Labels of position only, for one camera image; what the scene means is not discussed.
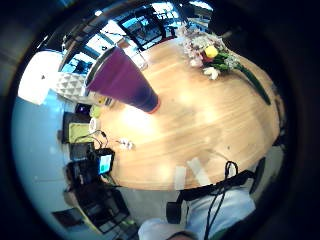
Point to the small white object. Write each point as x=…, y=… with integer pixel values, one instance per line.
x=126, y=144

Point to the purple cone vase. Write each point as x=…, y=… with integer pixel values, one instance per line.
x=121, y=80

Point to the white tape strip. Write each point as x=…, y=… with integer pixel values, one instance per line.
x=199, y=171
x=180, y=177

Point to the small black screen device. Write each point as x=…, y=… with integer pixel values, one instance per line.
x=105, y=162

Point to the mixed flower bouquet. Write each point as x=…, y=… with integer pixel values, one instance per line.
x=210, y=53

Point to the yellow-green pad on black tray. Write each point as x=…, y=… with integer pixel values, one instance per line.
x=77, y=130

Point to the white faceted box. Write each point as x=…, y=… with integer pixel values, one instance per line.
x=70, y=86

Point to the the person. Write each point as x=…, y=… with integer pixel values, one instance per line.
x=230, y=206

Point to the white board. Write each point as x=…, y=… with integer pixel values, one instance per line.
x=40, y=76

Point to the dark laptop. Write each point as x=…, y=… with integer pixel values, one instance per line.
x=68, y=217

